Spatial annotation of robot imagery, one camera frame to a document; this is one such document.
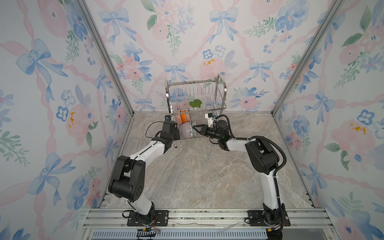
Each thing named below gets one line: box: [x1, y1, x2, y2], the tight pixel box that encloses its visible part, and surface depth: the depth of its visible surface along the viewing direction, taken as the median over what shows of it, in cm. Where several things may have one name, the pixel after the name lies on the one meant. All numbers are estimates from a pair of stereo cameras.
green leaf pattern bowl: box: [189, 122, 195, 139], surface depth 94 cm
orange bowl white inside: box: [180, 110, 187, 124], surface depth 101 cm
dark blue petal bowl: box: [193, 128, 199, 139], surface depth 94 cm
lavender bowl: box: [179, 122, 191, 140], surface depth 95 cm
